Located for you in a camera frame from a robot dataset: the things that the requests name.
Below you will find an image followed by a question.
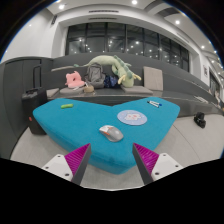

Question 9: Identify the teal heart-shaped ottoman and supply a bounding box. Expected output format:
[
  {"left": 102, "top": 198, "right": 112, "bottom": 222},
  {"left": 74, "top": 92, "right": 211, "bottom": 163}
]
[{"left": 33, "top": 97, "right": 180, "bottom": 174}]

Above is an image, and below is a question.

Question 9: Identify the small tan basket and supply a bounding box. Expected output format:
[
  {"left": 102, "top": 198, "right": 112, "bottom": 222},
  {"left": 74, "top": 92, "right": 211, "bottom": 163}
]
[{"left": 83, "top": 86, "right": 94, "bottom": 93}]

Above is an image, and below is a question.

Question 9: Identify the pink plush toy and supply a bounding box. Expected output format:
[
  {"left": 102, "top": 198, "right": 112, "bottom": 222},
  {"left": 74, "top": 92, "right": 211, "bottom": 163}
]
[{"left": 66, "top": 71, "right": 85, "bottom": 88}]

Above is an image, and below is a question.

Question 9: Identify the grey seat cushion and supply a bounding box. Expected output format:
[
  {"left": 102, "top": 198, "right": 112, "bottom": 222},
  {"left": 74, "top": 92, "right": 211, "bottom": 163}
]
[{"left": 121, "top": 85, "right": 153, "bottom": 95}]

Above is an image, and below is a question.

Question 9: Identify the green marker pen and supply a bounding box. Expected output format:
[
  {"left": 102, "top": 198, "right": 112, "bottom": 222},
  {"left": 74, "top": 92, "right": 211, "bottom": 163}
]
[{"left": 61, "top": 104, "right": 73, "bottom": 109}]

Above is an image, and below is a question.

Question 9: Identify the blue white marker pen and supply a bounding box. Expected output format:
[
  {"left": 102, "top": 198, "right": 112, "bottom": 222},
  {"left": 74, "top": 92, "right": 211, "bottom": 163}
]
[{"left": 147, "top": 101, "right": 162, "bottom": 108}]

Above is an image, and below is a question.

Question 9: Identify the black suitcase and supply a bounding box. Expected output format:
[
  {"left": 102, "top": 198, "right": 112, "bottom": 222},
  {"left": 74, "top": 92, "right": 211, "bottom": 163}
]
[{"left": 21, "top": 74, "right": 47, "bottom": 135}]

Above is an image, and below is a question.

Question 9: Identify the grey computer mouse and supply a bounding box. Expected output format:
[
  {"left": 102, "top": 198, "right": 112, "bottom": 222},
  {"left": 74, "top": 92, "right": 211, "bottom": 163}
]
[{"left": 99, "top": 125, "right": 124, "bottom": 142}]

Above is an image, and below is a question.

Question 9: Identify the grey backpack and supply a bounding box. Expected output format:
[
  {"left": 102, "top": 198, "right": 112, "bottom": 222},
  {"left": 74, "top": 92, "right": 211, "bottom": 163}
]
[{"left": 85, "top": 63, "right": 105, "bottom": 89}]

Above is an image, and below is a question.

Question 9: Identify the dark blue bag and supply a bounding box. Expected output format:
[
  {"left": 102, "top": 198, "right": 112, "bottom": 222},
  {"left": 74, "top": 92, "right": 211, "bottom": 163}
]
[{"left": 104, "top": 76, "right": 119, "bottom": 88}]

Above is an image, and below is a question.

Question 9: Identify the green dragon plush toy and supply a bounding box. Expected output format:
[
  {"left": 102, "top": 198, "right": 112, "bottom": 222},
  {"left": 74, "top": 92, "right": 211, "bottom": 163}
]
[{"left": 73, "top": 54, "right": 142, "bottom": 89}]

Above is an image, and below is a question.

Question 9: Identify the round light blue mouse pad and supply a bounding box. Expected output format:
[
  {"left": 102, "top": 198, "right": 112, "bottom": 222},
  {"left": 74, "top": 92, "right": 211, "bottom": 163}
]
[{"left": 117, "top": 110, "right": 147, "bottom": 126}]

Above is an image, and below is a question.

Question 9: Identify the black camera device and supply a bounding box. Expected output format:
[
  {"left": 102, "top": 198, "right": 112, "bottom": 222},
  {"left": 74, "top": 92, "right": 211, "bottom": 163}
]
[{"left": 194, "top": 112, "right": 206, "bottom": 128}]

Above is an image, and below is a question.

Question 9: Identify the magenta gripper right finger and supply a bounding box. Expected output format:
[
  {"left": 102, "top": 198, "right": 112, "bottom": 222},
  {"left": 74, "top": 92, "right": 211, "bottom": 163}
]
[{"left": 132, "top": 143, "right": 159, "bottom": 185}]

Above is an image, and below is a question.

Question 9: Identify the grey upright back cushion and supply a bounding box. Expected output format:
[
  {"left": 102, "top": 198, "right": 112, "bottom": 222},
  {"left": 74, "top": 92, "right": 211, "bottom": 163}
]
[{"left": 144, "top": 66, "right": 163, "bottom": 91}]

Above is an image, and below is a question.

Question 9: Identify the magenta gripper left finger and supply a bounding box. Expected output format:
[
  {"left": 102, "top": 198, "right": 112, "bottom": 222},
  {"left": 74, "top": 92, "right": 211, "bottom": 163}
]
[{"left": 65, "top": 143, "right": 91, "bottom": 185}]

